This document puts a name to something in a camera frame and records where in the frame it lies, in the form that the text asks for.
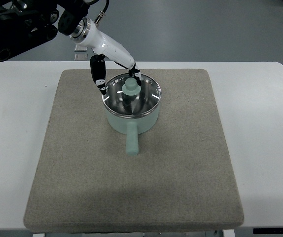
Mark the black table control panel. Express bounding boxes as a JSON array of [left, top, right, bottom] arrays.
[[253, 228, 283, 235]]

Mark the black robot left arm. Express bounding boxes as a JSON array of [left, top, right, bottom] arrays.
[[0, 0, 96, 62]]

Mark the metal floor plate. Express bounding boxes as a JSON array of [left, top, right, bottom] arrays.
[[74, 44, 87, 52], [74, 53, 88, 61]]

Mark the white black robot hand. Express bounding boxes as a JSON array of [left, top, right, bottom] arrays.
[[71, 18, 142, 95]]

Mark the upper metal floor plate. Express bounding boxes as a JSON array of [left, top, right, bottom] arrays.
[[74, 44, 87, 52]]

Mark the mint green saucepan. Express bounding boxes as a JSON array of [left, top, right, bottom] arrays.
[[105, 103, 160, 156]]

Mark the lower metal floor plate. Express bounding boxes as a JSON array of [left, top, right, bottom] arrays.
[[74, 53, 88, 61]]

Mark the grey felt mat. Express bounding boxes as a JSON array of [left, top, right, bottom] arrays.
[[23, 69, 244, 233]]

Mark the glass lid with green knob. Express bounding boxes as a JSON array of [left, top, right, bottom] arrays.
[[102, 73, 161, 118]]

